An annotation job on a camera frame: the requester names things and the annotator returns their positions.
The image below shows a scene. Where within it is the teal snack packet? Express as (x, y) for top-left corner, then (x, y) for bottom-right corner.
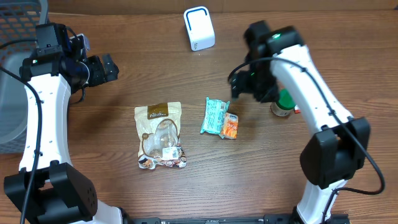
(200, 97), (230, 134)

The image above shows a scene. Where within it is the beige dried food bag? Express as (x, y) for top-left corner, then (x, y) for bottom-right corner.
(134, 102), (187, 170)

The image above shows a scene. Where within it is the grey plastic mesh basket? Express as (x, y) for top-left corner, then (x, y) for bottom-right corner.
(1, 0), (49, 154)

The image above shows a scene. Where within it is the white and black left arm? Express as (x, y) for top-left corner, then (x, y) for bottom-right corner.
(4, 23), (129, 223)

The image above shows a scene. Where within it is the green lid jar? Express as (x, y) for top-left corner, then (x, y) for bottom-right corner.
(271, 89), (296, 117)

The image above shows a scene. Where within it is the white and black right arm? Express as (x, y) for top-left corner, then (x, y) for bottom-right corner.
(228, 21), (370, 223)

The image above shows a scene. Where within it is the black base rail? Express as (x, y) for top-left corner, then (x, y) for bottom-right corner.
(130, 213), (351, 224)

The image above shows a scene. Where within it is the white barcode scanner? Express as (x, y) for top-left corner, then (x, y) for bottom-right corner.
(183, 6), (215, 52)

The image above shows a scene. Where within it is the red stick snack packet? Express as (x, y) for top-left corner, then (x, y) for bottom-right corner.
(294, 105), (301, 114)

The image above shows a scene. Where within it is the orange snack packet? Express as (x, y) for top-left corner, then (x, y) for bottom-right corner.
(220, 113), (238, 139)

